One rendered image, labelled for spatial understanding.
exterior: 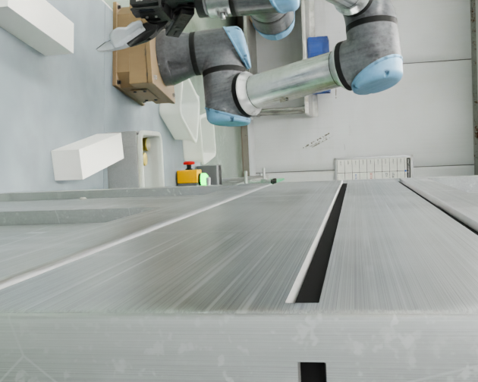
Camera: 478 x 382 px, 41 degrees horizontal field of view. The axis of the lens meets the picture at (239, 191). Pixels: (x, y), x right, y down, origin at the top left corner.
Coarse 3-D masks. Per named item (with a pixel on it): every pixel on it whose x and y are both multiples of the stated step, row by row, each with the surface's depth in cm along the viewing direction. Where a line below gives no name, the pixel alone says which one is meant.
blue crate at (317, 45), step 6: (318, 36) 690; (324, 36) 689; (312, 42) 690; (318, 42) 689; (324, 42) 688; (312, 48) 690; (318, 48) 689; (324, 48) 688; (312, 54) 691; (318, 54) 690; (330, 90) 729
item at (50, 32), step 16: (0, 0) 102; (16, 0) 104; (32, 0) 110; (0, 16) 106; (16, 16) 106; (32, 16) 109; (48, 16) 115; (64, 16) 122; (16, 32) 113; (32, 32) 113; (48, 32) 115; (64, 32) 122; (48, 48) 122; (64, 48) 122
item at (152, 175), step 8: (144, 136) 163; (152, 136) 167; (160, 136) 169; (152, 144) 170; (160, 144) 170; (152, 152) 170; (160, 152) 170; (152, 160) 170; (160, 160) 170; (144, 168) 170; (152, 168) 170; (160, 168) 170; (144, 176) 171; (152, 176) 170; (160, 176) 170; (144, 184) 155; (152, 184) 170; (160, 184) 170
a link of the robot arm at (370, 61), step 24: (360, 24) 140; (384, 24) 139; (336, 48) 145; (360, 48) 140; (384, 48) 139; (216, 72) 164; (240, 72) 166; (264, 72) 159; (288, 72) 153; (312, 72) 149; (336, 72) 144; (360, 72) 140; (384, 72) 138; (216, 96) 164; (240, 96) 160; (264, 96) 158; (288, 96) 156; (216, 120) 164; (240, 120) 163
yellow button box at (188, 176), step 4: (188, 168) 216; (192, 168) 216; (180, 172) 214; (184, 172) 214; (188, 172) 214; (192, 172) 213; (196, 172) 213; (200, 172) 218; (180, 176) 214; (184, 176) 214; (188, 176) 214; (192, 176) 213; (196, 176) 213; (180, 180) 214; (184, 180) 214; (188, 180) 214; (192, 180) 214; (196, 180) 213; (180, 184) 214; (184, 184) 214; (188, 184) 214; (192, 184) 214; (196, 184) 213
